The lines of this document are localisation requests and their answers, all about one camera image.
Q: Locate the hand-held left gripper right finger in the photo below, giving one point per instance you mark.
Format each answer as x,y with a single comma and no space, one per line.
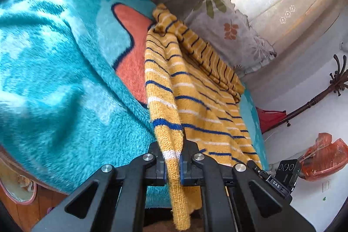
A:
182,170

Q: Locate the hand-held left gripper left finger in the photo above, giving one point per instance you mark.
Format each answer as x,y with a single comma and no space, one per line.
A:
162,170

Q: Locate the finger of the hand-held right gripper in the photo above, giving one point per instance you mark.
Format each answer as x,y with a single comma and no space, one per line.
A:
257,168

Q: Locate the yellow striped knit sweater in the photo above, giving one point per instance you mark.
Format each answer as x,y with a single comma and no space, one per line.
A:
190,90

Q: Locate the orange plastic bag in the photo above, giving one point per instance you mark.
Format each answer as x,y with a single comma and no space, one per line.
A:
323,157

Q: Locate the red cloth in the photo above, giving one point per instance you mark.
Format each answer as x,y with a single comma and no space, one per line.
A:
270,117

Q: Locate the dark wooden coat rack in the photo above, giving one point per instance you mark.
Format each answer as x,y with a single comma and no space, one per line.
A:
312,101

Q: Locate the grey pillow with leaf print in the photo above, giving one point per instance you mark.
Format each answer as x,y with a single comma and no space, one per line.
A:
233,31

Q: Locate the teal fleece blanket orange print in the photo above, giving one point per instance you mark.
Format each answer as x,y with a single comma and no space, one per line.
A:
62,71

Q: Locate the pink rimmed basin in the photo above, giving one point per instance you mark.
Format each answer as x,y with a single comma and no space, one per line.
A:
16,188

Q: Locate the white wall socket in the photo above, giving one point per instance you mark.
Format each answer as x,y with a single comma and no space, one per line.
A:
326,186

